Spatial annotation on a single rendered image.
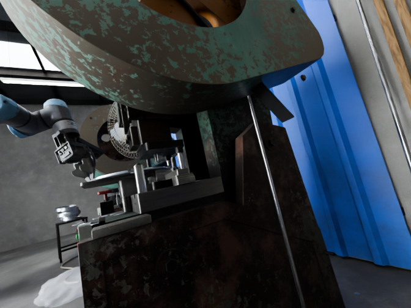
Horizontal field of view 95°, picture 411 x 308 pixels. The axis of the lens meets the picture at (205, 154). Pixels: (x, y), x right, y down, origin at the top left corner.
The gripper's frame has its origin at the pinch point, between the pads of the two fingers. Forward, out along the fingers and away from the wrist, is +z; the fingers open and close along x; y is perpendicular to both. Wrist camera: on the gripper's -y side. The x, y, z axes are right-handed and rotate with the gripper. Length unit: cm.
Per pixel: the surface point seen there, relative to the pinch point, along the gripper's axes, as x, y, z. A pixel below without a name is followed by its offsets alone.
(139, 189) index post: 19.4, 6.0, 15.0
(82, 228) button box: -23.0, -9.4, 11.5
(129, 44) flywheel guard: 45, 28, -6
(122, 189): 8.2, -1.9, 9.5
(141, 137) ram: 22.4, -6.4, -5.5
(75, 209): -218, -185, -63
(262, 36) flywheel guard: 77, 0, -6
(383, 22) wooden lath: 143, -47, -1
